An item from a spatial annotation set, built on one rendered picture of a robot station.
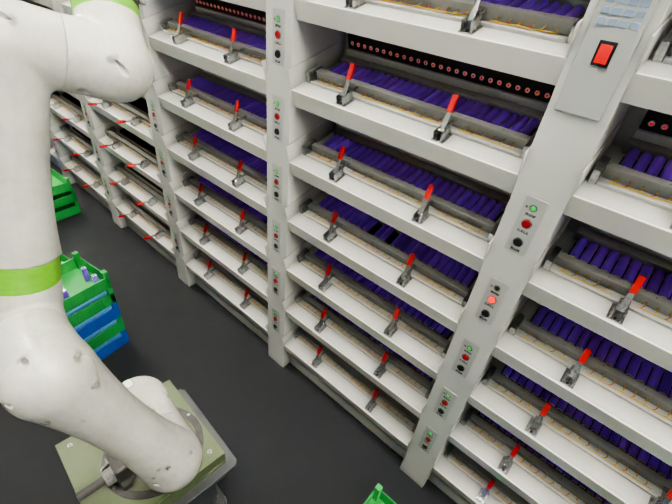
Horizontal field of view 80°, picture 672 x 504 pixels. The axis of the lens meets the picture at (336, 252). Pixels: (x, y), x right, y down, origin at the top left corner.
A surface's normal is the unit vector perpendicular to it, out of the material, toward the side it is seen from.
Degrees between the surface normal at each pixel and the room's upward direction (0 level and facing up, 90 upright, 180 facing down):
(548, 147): 90
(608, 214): 105
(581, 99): 90
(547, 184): 90
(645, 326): 16
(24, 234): 82
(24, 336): 7
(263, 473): 0
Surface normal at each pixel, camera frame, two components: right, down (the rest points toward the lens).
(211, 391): 0.10, -0.79
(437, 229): -0.08, -0.66
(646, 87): -0.66, 0.60
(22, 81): 0.76, 0.52
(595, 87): -0.65, 0.40
